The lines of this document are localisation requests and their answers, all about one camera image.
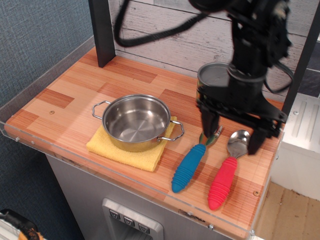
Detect dark left vertical post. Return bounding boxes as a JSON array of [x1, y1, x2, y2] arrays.
[[88, 0, 116, 68]]

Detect grey cabinet with dispenser panel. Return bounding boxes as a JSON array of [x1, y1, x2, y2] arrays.
[[47, 155, 228, 240]]

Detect dark vertical post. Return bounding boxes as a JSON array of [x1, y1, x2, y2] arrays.
[[88, 0, 116, 68], [282, 7, 320, 115]]

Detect blue handled metal fork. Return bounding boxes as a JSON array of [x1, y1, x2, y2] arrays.
[[171, 126, 223, 193]]

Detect peas and carrots can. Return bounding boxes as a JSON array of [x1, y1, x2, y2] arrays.
[[196, 62, 230, 106]]

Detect dark right vertical post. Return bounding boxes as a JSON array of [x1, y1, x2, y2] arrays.
[[282, 7, 320, 115]]

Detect orange object at corner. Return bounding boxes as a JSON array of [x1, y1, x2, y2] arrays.
[[18, 226, 45, 240]]

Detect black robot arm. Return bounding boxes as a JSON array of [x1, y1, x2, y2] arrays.
[[191, 0, 293, 155]]

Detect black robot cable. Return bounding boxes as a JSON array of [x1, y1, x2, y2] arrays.
[[113, 0, 210, 48]]

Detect stainless steel pot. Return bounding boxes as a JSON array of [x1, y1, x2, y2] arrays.
[[92, 94, 185, 152]]

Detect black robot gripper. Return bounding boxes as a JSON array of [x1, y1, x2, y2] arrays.
[[197, 66, 288, 155]]

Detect yellow cloth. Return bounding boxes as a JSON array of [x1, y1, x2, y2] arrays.
[[86, 126, 167, 172]]

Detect red handled metal spoon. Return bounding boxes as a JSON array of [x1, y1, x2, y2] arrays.
[[207, 130, 251, 211]]

